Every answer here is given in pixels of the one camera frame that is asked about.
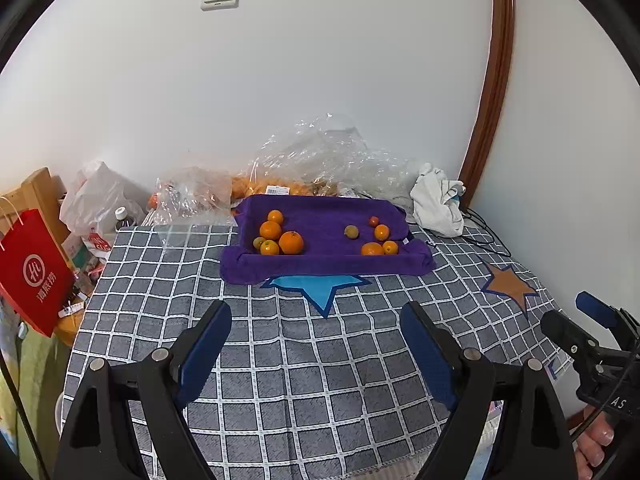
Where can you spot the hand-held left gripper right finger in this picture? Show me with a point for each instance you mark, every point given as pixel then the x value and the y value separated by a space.
pixel 430 360

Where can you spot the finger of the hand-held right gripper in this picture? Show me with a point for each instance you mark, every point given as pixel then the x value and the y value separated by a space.
pixel 565 330
pixel 595 307

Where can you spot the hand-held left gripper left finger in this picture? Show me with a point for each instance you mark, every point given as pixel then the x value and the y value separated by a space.
pixel 205 355

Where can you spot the small orange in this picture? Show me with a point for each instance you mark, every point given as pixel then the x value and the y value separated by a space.
pixel 381 232
pixel 270 230
pixel 269 248
pixel 275 216
pixel 390 247
pixel 372 249

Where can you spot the green jujube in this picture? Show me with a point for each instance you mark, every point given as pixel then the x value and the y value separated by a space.
pixel 259 241
pixel 351 231

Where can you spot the large orange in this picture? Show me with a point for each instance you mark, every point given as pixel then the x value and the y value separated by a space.
pixel 291 242

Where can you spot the purple towel covered tray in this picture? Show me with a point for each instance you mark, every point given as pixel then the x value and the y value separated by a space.
pixel 320 220

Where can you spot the person's right hand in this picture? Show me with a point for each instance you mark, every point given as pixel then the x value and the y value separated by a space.
pixel 592 442

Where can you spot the grey checked tablecloth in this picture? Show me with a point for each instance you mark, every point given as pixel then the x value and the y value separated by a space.
pixel 350 360

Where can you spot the yellow wooden stool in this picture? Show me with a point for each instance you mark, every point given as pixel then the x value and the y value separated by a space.
pixel 67 330

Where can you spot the red and white packet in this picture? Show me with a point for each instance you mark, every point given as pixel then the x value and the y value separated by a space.
pixel 97 243

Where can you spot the white crumpled cloth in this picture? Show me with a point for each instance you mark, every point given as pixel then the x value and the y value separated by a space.
pixel 435 205

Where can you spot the small clear plastic bag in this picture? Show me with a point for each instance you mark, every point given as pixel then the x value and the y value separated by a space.
pixel 195 195

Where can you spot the dark bottle with white cap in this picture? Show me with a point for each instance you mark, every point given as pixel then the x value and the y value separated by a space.
pixel 122 217

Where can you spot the heap of oranges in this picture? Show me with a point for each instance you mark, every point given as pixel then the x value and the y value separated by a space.
pixel 242 187

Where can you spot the white barcode label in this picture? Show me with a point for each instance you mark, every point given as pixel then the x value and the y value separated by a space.
pixel 278 190

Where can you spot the red paper bag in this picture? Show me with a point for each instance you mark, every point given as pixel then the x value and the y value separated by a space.
pixel 35 275

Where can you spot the white plastic bag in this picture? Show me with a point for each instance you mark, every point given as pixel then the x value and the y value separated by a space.
pixel 100 195

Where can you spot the large clear plastic bag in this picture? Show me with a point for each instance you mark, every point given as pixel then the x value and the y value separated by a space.
pixel 325 155

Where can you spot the wooden chair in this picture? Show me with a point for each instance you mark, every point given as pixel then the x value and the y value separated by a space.
pixel 40 185

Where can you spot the brown wooden door frame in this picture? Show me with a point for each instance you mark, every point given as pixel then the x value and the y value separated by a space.
pixel 495 85

